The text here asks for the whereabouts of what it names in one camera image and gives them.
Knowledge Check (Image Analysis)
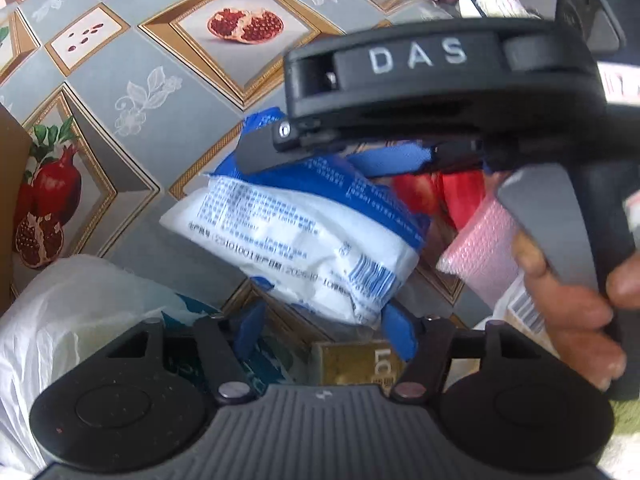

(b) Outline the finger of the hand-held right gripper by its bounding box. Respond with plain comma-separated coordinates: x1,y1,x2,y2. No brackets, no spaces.
347,141,506,178
234,121,343,177

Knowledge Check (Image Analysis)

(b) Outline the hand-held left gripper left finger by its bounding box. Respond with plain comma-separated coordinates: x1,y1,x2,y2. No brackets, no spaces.
65,302,267,405

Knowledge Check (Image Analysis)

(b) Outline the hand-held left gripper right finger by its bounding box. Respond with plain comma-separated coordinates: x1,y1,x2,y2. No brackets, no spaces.
382,305,563,403

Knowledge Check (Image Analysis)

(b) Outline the gold tissue packet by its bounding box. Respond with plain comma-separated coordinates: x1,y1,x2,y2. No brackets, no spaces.
310,340,407,387

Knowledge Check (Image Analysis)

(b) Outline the blue white soft packet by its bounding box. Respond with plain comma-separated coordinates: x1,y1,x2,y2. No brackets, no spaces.
160,107,431,328

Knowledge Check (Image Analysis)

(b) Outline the brown cardboard box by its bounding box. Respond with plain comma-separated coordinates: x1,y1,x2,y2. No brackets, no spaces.
0,105,33,311

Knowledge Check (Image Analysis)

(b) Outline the person's right hand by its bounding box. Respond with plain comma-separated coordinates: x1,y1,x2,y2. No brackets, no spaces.
514,232,640,392

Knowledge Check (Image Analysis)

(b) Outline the pink bubble wrap packet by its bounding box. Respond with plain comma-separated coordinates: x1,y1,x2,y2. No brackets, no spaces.
435,195,531,306

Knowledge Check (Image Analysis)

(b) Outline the white barcode packet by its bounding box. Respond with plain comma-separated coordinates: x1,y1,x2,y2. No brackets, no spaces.
475,272,551,348

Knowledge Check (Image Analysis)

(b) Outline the white printed plastic bag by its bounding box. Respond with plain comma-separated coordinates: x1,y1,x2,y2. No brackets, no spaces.
0,255,266,476

